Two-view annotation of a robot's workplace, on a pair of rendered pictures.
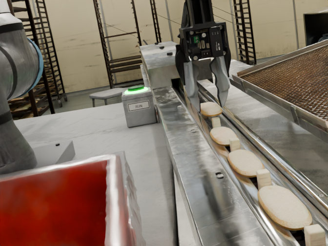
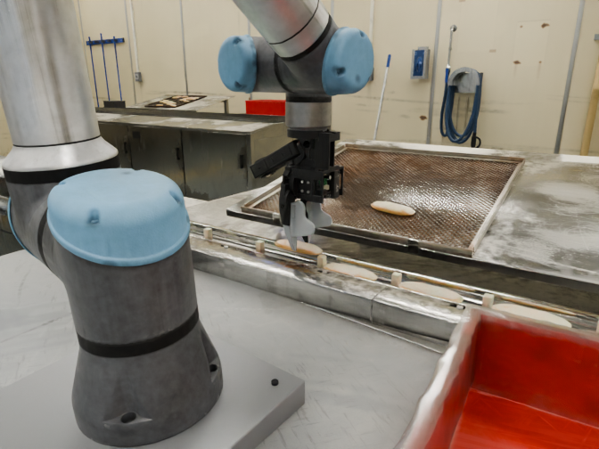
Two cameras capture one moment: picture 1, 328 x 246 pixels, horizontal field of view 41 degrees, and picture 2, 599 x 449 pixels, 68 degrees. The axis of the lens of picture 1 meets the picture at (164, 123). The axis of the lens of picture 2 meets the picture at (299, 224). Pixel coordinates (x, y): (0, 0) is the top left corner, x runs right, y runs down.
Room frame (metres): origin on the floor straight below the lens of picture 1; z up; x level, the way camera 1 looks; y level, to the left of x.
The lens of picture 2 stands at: (0.34, 0.53, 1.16)
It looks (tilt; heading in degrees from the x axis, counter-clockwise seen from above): 18 degrees down; 306
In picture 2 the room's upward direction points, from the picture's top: straight up
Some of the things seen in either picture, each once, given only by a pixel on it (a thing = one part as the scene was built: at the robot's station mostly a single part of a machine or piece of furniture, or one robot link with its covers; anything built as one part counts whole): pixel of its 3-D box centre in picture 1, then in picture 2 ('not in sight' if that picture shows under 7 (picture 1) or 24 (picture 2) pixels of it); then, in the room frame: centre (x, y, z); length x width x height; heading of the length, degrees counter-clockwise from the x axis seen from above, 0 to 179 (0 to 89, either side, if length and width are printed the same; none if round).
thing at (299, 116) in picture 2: not in sight; (309, 116); (0.77, -0.09, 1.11); 0.08 x 0.08 x 0.05
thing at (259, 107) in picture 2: not in sight; (275, 107); (3.20, -3.05, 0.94); 0.51 x 0.36 x 0.13; 6
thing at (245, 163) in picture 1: (244, 160); (430, 290); (0.54, -0.10, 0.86); 0.10 x 0.04 x 0.01; 2
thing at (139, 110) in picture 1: (141, 113); not in sight; (1.03, 0.05, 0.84); 0.08 x 0.08 x 0.11; 2
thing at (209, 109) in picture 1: (210, 107); (298, 245); (0.79, -0.09, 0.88); 0.10 x 0.04 x 0.01; 2
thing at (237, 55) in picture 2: not in sight; (267, 64); (0.77, 0.01, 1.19); 0.11 x 0.11 x 0.08; 80
